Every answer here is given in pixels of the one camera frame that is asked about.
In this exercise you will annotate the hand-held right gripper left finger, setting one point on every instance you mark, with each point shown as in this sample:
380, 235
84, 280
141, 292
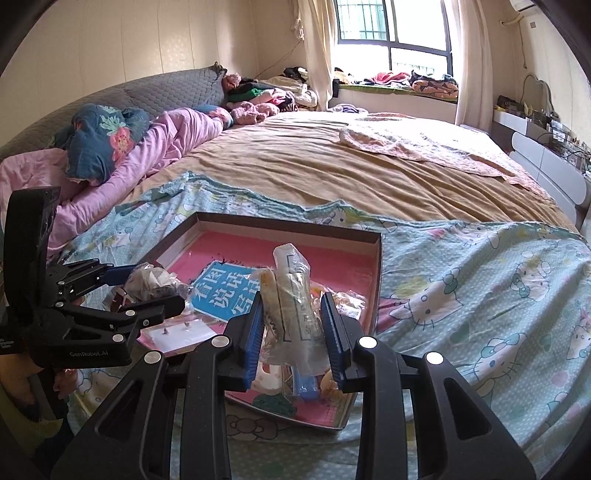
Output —
251, 341

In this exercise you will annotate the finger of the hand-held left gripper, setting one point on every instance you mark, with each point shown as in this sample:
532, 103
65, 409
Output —
152, 309
115, 274

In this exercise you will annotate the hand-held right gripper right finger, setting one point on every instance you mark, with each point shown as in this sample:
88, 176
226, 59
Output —
332, 341

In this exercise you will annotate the clear bag of cream beads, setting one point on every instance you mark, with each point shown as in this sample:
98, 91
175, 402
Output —
152, 281

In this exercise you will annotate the long clear plastic packet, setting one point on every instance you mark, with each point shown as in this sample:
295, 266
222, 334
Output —
293, 314

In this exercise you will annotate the shallow cardboard tray box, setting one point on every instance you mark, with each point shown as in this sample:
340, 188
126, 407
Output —
286, 230

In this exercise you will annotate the person's left hand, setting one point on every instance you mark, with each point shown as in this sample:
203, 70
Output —
64, 381

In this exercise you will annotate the flat clear bag white card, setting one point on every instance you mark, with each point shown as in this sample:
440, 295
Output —
180, 339

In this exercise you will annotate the clear bag of yellow rings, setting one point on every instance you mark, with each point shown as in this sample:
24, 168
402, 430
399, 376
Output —
346, 302

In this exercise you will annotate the cartoon cat printed blanket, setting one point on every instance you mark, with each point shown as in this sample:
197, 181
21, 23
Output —
461, 300

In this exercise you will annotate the blue floral pillow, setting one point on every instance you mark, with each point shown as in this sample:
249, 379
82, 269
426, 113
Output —
101, 138

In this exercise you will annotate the pink quilt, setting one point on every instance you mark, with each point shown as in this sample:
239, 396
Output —
161, 143

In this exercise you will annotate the tan bedsheet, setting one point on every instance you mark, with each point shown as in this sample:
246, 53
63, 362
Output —
300, 170

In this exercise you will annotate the grey quilted headboard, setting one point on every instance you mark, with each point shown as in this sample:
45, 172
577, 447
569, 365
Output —
152, 92

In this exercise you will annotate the teal patterned pillow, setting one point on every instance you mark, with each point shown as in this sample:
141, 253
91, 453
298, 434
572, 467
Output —
217, 113

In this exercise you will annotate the pink plush toy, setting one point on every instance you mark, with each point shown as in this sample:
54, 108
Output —
249, 113

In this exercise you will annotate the pink lace cloth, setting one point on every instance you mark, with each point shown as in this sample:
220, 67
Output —
415, 147

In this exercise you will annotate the pile of clothes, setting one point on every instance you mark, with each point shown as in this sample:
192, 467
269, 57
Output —
277, 94

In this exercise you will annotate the white bay window bench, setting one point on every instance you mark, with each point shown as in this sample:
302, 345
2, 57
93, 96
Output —
392, 104

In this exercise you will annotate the heap of colourful blankets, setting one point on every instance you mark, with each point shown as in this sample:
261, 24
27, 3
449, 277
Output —
429, 85

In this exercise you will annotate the white grey dresser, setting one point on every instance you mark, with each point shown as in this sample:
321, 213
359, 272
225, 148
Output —
535, 152

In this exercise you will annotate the beige curtain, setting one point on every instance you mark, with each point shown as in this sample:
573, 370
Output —
321, 46
466, 60

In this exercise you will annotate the cluster of cosmetics items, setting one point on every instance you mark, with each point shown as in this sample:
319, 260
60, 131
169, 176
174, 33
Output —
554, 129

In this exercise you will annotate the barred window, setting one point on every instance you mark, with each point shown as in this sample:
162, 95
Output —
392, 27

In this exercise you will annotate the wavy edged mirror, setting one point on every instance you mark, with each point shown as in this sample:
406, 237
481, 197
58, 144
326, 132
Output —
538, 94

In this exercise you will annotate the white air conditioner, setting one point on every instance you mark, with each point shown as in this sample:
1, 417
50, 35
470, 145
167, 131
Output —
524, 4

